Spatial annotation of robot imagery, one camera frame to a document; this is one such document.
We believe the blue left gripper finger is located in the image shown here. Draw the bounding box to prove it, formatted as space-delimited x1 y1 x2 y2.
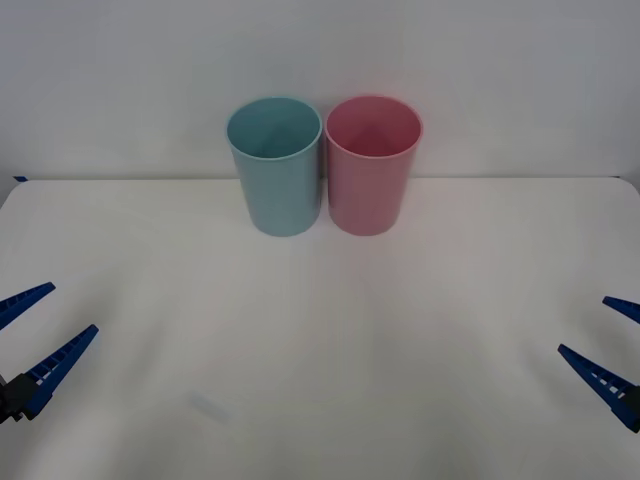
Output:
13 324 100 421
0 282 57 332

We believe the pale blue plastic bin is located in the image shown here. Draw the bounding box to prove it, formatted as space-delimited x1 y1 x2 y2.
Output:
225 96 323 238

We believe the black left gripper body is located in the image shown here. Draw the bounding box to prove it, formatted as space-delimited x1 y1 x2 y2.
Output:
0 374 24 427

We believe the pink plastic bin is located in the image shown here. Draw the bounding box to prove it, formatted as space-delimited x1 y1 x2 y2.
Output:
324 95 424 238

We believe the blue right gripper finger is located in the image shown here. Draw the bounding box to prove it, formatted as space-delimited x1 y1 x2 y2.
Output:
601 295 640 322
557 342 640 435

